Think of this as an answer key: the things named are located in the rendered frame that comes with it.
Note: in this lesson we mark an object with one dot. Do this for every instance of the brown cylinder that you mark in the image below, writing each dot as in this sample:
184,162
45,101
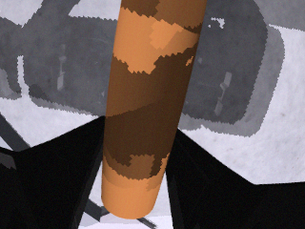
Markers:
152,60

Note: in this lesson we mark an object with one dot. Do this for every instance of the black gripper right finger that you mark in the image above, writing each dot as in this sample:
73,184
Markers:
205,194

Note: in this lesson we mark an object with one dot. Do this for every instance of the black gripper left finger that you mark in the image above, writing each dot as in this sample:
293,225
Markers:
50,183

